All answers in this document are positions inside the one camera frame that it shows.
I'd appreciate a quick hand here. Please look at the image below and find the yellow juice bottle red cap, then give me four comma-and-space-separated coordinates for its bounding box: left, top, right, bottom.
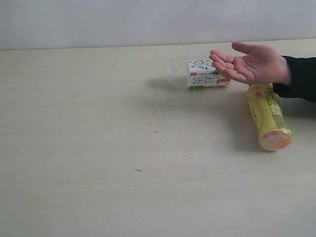
246, 84, 292, 152

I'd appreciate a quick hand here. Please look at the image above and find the clear tea bottle white label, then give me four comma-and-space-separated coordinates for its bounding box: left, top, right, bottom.
167, 60, 231, 88

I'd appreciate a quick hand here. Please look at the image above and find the person's open right hand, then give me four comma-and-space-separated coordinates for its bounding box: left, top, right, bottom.
209, 42, 291, 86

